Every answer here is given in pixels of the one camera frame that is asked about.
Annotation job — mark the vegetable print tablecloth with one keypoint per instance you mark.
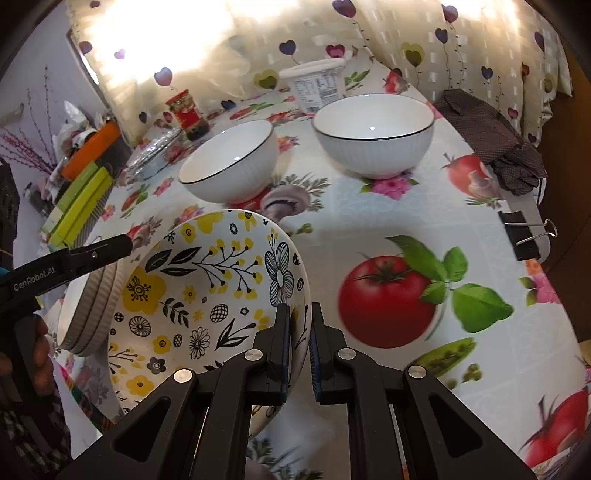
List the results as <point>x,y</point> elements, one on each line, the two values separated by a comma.
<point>438,221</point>

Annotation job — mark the clear plastic bag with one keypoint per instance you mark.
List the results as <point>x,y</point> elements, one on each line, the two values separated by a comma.
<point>76,124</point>

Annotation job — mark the orange box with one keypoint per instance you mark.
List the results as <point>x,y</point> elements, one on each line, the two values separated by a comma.
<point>90,152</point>

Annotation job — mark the black binder clip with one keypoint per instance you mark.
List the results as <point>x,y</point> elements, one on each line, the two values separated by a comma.
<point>521,235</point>

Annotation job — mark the dark dotted cloth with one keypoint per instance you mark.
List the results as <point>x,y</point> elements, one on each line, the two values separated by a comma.
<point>485,124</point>

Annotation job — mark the white ribbed bowl black rim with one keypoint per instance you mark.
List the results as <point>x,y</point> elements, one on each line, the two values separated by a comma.
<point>231,161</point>
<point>374,134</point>

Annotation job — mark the pink flower branches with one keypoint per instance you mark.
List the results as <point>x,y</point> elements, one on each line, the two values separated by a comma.
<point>27,138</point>

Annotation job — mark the person's left hand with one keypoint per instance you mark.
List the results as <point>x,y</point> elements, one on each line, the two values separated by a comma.
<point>42,355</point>

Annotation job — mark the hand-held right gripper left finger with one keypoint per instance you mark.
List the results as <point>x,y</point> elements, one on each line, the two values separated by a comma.
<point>284,344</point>

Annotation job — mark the heart print curtain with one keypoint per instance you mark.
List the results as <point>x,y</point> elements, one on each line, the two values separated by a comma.
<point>277,37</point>

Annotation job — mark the brown wooden cabinet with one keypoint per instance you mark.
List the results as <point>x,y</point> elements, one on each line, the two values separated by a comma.
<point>570,184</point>

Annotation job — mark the red lidded glass jar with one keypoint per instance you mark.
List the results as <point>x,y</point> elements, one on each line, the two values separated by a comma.
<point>187,115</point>

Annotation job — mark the white plate black rim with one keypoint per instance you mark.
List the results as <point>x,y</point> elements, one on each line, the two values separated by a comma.
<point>99,304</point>
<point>76,344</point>

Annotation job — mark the lime green box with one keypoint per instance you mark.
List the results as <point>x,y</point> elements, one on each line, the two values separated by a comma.
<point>78,221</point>
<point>85,191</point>

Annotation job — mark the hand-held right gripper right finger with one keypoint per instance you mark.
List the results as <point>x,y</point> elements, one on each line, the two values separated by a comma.
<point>315,344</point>

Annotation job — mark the white plastic tub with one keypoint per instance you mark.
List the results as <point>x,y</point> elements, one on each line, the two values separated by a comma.
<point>318,85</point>

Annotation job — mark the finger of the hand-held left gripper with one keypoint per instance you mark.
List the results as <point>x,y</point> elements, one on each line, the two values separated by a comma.
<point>106,251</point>

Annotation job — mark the yellow black floral bowl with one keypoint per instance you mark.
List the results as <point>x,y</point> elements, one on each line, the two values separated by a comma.
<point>184,286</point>

